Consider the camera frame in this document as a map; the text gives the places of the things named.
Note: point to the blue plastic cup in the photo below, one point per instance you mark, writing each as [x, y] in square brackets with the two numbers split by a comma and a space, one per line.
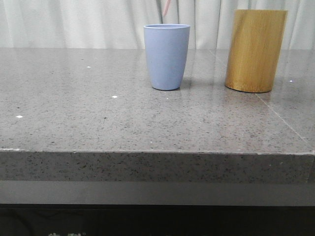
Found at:
[166, 47]

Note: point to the bamboo cylinder holder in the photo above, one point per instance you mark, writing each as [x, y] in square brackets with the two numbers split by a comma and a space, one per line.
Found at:
[256, 42]

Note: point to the grey-white curtain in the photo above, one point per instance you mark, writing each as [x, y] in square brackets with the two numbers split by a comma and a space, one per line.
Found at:
[118, 24]

